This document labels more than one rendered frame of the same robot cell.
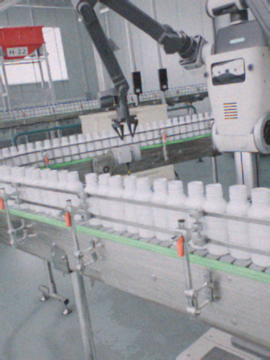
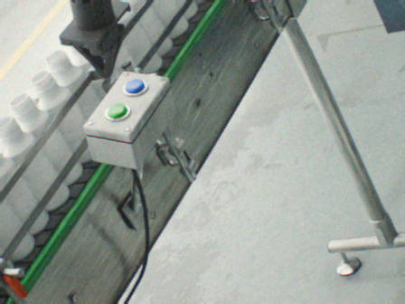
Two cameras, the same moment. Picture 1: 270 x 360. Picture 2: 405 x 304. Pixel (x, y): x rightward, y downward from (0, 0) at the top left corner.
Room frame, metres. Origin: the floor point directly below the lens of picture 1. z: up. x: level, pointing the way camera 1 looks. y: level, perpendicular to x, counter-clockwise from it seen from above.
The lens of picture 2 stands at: (0.83, -1.85, 1.77)
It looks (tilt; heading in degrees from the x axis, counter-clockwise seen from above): 25 degrees down; 84
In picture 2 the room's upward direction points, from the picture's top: 30 degrees counter-clockwise
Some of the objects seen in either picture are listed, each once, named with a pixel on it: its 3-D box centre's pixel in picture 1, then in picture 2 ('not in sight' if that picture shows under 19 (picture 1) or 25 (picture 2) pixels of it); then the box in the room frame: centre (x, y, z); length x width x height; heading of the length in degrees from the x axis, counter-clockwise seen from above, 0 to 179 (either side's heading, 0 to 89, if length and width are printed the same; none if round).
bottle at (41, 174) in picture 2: not in sight; (29, 163); (0.78, -0.30, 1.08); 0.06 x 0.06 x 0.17
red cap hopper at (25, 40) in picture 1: (30, 106); not in sight; (7.96, 1.84, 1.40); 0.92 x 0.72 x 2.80; 114
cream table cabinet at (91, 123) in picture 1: (128, 151); not in sight; (5.70, 0.05, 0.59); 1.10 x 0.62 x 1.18; 114
